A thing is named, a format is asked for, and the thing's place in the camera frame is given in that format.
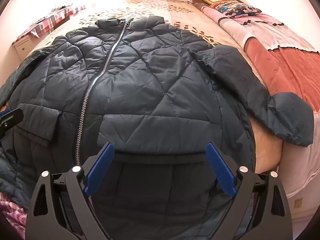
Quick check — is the white drawer cabinet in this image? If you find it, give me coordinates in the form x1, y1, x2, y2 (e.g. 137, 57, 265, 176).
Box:
13, 34, 35, 63

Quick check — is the side table with plaid cloth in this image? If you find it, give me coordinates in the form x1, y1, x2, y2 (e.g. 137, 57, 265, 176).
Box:
15, 4, 84, 46

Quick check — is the person's plaid clothing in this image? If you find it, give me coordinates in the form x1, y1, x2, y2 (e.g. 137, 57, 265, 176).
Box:
0, 192, 29, 222

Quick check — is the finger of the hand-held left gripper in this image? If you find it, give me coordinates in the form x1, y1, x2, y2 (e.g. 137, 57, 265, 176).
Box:
0, 107, 24, 140

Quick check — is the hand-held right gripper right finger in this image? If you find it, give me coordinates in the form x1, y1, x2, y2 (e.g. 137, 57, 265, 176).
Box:
205, 142, 293, 240

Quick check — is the colourful printed pillow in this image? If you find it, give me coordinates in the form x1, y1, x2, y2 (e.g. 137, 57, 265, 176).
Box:
211, 2, 262, 18

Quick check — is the beige leaf-patterned blanket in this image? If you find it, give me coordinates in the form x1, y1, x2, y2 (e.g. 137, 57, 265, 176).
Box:
32, 0, 284, 178

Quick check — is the dark teal quilted jacket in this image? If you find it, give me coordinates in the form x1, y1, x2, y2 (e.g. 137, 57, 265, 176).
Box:
0, 16, 314, 240

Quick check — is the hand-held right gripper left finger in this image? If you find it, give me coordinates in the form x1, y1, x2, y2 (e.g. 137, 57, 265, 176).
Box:
25, 142, 115, 240

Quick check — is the pink patchwork quilt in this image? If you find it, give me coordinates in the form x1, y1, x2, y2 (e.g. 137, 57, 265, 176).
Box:
200, 4, 320, 199

